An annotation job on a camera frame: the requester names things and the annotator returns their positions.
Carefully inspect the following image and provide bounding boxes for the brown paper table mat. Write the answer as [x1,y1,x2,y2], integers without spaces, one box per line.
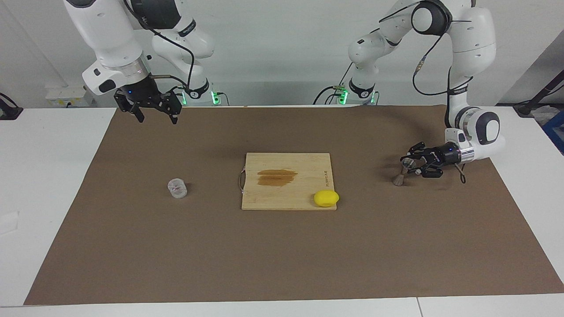
[24,105,564,306]

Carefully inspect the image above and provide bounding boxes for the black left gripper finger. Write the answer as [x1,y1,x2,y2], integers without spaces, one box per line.
[400,142,437,162]
[414,161,443,178]

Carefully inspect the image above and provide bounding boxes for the black stand leg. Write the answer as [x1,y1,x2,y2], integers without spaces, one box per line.
[513,70,564,117]

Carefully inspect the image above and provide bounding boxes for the yellow lemon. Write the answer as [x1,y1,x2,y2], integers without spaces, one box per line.
[314,190,340,207]

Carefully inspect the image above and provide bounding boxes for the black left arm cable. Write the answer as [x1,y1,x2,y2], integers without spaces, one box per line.
[379,4,474,183]

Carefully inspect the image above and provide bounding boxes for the steel double jigger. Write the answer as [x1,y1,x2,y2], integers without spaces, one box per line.
[392,159,415,186]

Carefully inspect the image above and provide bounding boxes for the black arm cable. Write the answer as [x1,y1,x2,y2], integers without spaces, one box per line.
[126,0,195,95]
[379,4,474,183]

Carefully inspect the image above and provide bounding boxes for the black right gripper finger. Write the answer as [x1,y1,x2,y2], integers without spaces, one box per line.
[159,92,182,125]
[114,92,145,123]

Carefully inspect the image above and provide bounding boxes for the clear glass cup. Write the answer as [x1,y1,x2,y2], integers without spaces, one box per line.
[167,178,188,199]

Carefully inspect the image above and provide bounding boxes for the white power strip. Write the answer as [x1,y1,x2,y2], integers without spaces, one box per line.
[45,86,95,108]

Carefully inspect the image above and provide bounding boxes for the bamboo cutting board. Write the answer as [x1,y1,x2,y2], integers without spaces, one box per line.
[238,153,338,211]

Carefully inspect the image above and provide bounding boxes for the black clamp mount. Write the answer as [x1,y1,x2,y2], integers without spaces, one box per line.
[0,92,23,120]

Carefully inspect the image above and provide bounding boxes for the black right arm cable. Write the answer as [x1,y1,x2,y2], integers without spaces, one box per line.
[126,0,195,95]

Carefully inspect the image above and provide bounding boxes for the black base cables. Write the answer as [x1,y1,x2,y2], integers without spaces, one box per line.
[313,86,349,105]

